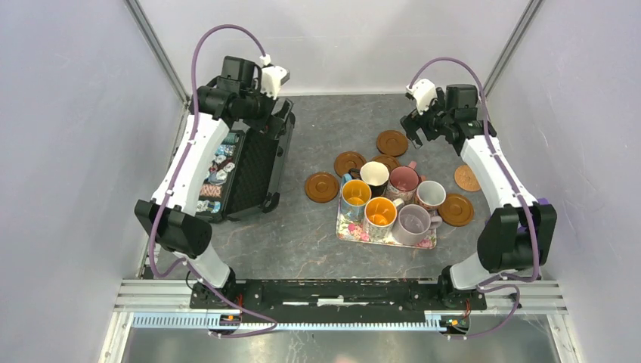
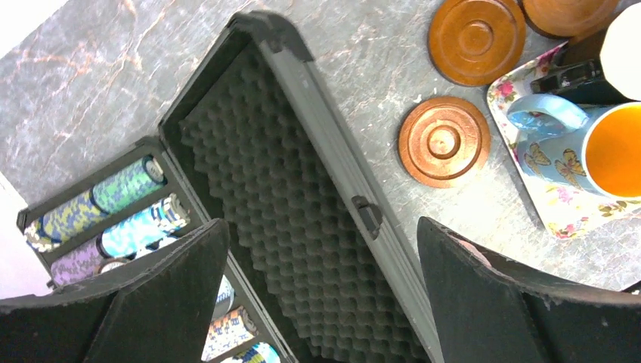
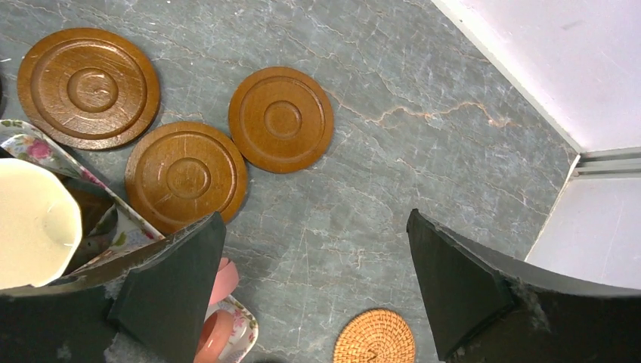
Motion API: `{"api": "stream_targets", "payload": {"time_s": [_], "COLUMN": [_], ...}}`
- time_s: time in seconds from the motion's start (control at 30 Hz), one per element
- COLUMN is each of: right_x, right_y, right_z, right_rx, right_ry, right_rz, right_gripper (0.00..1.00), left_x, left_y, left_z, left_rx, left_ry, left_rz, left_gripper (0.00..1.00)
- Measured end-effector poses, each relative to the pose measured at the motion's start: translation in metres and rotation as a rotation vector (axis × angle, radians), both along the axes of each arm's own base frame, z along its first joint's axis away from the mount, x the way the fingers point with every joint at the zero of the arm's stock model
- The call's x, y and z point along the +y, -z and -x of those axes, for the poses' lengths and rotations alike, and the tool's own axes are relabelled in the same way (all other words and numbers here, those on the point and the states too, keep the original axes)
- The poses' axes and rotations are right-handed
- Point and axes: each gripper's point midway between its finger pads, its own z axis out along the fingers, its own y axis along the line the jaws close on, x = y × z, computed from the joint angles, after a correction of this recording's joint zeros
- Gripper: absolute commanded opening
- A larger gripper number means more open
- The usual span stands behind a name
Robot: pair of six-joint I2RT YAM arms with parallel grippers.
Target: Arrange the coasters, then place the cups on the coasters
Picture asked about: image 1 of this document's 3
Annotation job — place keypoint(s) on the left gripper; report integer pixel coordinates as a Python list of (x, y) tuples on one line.
[(255, 91)]

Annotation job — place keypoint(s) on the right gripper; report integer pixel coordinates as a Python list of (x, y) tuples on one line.
[(410, 126)]

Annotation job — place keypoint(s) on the wooden coaster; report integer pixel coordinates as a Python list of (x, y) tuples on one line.
[(388, 161), (392, 143), (348, 160), (321, 187), (456, 210)]

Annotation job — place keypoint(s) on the cork coaster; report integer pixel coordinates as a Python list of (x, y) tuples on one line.
[(465, 178)]

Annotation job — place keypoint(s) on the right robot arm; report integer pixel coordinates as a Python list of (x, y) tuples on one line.
[(516, 239)]

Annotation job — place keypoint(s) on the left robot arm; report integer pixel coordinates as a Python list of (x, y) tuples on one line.
[(188, 240)]

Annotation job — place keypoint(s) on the pink ghost mug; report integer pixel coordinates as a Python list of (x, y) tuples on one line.
[(403, 183)]

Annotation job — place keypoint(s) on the black mug cream inside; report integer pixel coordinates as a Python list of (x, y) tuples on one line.
[(375, 175)]

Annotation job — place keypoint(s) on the white floral mug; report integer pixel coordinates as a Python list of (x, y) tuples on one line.
[(430, 195)]

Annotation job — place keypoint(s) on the black poker chip case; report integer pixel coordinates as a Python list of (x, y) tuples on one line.
[(223, 172)]

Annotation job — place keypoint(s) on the blue mug yellow inside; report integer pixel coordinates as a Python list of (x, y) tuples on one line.
[(354, 195)]

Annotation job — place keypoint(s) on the floral mug orange inside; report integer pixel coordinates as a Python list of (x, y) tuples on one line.
[(380, 216)]

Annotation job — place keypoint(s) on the lilac mug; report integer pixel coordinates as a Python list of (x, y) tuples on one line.
[(414, 224)]

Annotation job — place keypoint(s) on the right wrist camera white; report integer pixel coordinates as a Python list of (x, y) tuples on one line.
[(423, 91)]

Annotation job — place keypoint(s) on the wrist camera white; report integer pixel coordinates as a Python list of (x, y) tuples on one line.
[(272, 77), (423, 91)]

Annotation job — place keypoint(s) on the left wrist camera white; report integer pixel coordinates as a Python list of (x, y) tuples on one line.
[(272, 77)]

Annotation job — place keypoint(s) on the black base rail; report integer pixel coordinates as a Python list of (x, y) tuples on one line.
[(397, 300)]

